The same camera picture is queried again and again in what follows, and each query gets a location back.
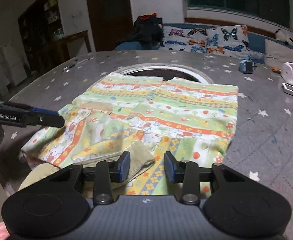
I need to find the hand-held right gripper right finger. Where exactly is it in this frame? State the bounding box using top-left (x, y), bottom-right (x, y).
top-left (164, 151), bottom-right (250, 205)

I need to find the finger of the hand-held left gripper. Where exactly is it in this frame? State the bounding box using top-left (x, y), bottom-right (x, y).
top-left (27, 111), bottom-right (66, 128)
top-left (27, 106), bottom-right (60, 116)

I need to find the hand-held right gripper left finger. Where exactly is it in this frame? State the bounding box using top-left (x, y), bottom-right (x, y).
top-left (44, 151), bottom-right (131, 205)

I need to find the striped cartoon print garment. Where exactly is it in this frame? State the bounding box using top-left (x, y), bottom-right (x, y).
top-left (18, 72), bottom-right (239, 198)

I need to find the dark clothes pile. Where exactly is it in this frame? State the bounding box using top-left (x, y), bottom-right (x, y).
top-left (133, 13), bottom-right (165, 45)

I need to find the white low cabinet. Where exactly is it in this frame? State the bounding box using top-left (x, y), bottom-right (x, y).
top-left (0, 42), bottom-right (27, 86)

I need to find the wooden side desk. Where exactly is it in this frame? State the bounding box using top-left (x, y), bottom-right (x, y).
top-left (51, 30), bottom-right (92, 63)

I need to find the dark wooden display cabinet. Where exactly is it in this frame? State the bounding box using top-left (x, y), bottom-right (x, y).
top-left (18, 0), bottom-right (65, 77)

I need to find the grey star print table cover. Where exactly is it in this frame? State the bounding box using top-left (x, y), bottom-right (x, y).
top-left (0, 49), bottom-right (293, 240)

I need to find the blue sofa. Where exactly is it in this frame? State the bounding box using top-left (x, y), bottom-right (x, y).
top-left (114, 22), bottom-right (293, 67)

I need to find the dark wooden door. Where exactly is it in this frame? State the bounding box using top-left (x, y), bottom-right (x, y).
top-left (84, 0), bottom-right (134, 52)

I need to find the blue toy gadget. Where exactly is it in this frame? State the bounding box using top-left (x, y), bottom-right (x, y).
top-left (239, 59), bottom-right (256, 75)

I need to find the butterfly print cushion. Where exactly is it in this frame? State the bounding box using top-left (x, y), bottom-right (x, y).
top-left (161, 25), bottom-right (252, 55)

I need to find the grey pillow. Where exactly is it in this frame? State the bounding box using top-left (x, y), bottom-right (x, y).
top-left (264, 39), bottom-right (293, 67)

